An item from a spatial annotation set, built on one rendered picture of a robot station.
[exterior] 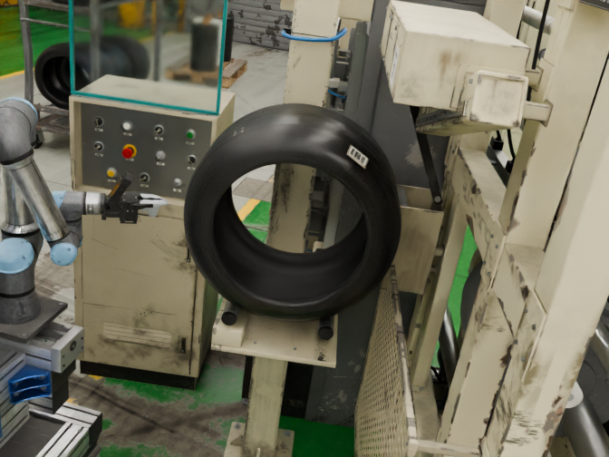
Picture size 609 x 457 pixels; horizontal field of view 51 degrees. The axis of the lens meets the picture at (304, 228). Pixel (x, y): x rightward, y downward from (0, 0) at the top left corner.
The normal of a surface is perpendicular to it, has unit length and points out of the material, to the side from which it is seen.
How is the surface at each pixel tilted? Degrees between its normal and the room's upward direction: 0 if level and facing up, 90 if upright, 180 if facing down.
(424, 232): 90
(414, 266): 90
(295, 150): 79
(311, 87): 90
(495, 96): 72
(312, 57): 90
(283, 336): 0
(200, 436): 0
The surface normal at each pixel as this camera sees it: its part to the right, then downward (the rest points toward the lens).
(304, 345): 0.13, -0.90
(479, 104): -0.03, 0.12
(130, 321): -0.07, 0.42
